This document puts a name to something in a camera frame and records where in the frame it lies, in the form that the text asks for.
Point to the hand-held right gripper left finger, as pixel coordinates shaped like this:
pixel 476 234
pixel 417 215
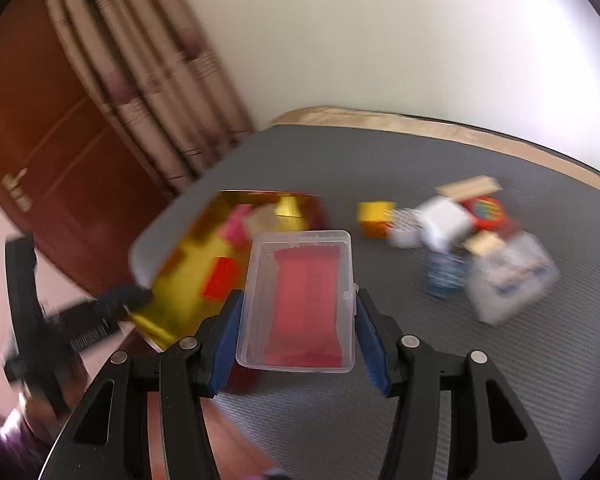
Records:
pixel 229 346

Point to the clear plastic card box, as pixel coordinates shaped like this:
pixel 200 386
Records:
pixel 512 280

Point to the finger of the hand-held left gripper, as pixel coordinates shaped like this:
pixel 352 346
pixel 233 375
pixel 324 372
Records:
pixel 127 300

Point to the beige gold tablecloth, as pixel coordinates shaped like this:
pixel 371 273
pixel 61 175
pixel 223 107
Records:
pixel 380 117

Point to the metal door lock plate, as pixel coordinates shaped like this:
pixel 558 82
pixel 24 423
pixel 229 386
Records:
pixel 17 189

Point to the small wooden block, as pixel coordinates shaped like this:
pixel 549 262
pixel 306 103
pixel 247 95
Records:
pixel 482 243

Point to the pink block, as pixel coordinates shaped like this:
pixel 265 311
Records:
pixel 236 225

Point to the red colourful box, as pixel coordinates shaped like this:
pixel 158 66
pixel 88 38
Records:
pixel 487 212

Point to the grey mesh mat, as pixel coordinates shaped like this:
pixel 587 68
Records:
pixel 480 385

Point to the red tin box gold interior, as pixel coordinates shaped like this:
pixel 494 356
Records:
pixel 195 270

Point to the beige wooden box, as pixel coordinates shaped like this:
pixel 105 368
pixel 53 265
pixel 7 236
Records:
pixel 262 220

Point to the brown wooden door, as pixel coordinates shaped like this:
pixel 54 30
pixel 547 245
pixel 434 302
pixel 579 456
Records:
pixel 55 135

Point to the yellow block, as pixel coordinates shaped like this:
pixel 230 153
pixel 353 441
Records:
pixel 376 217

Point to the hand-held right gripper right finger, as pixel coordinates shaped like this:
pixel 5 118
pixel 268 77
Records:
pixel 372 355

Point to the clear plastic box pink insert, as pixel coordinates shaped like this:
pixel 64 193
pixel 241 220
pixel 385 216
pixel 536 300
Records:
pixel 305 300

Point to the patterned beige curtain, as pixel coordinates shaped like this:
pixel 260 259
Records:
pixel 145 75

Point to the person's purple clothing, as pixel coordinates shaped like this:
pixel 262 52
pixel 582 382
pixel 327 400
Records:
pixel 5 450

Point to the large red block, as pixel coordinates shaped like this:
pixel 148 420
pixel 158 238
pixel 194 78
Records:
pixel 222 277

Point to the black white zigzag box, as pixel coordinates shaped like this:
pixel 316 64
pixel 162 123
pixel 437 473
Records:
pixel 405 227

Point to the blue dotted tape measure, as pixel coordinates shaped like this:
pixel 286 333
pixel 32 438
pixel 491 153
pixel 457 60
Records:
pixel 445 272

